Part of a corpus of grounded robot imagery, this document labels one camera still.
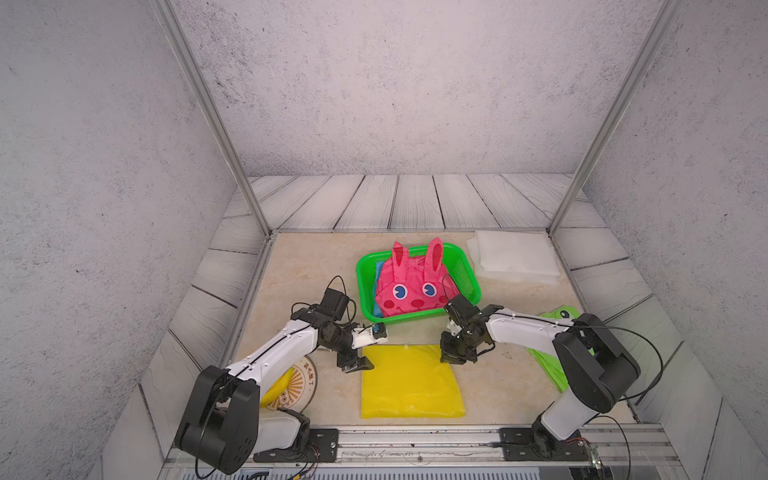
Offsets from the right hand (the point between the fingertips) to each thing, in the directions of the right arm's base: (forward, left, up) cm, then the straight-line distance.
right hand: (442, 360), depth 87 cm
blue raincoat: (+15, +20, +3) cm, 25 cm away
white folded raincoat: (+39, -32, 0) cm, 51 cm away
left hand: (0, +20, +7) cm, 21 cm away
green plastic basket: (+32, -7, +5) cm, 33 cm away
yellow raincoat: (-6, +10, +2) cm, 12 cm away
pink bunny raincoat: (+23, +8, +4) cm, 25 cm away
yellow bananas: (-10, +43, +5) cm, 45 cm away
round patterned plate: (-8, +39, 0) cm, 40 cm away
